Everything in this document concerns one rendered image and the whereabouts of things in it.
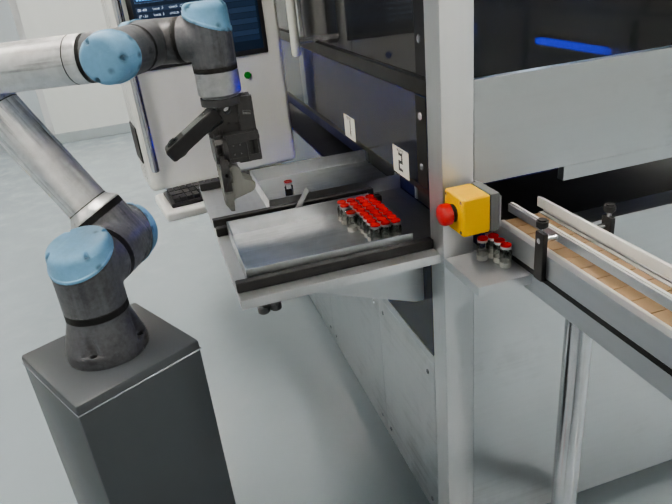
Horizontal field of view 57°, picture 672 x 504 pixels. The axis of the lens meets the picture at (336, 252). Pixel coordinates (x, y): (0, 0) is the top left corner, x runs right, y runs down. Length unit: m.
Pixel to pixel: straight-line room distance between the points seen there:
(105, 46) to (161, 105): 1.04
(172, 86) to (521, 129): 1.15
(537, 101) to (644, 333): 0.48
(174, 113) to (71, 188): 0.80
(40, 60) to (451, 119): 0.67
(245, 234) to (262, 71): 0.80
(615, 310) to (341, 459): 1.24
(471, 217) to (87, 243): 0.67
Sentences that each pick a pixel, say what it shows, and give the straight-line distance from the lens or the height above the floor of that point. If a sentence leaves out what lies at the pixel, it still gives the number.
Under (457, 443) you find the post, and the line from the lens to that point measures 1.51.
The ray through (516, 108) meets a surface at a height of 1.15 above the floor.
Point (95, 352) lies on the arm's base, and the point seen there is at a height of 0.82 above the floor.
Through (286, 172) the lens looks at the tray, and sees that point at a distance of 1.76.
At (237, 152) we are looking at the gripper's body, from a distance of 1.12.
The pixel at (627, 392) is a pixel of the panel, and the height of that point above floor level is 0.38.
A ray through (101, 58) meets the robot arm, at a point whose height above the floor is 1.33.
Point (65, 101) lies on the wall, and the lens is 6.67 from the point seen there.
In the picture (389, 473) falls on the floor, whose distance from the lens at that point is 1.99.
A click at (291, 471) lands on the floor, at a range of 2.04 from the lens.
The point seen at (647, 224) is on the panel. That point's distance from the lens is 1.49.
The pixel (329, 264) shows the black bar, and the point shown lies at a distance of 1.18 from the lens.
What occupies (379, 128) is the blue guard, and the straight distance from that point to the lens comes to 1.43.
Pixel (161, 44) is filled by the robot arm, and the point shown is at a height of 1.33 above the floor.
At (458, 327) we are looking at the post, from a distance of 1.32.
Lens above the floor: 1.43
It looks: 26 degrees down
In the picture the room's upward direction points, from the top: 6 degrees counter-clockwise
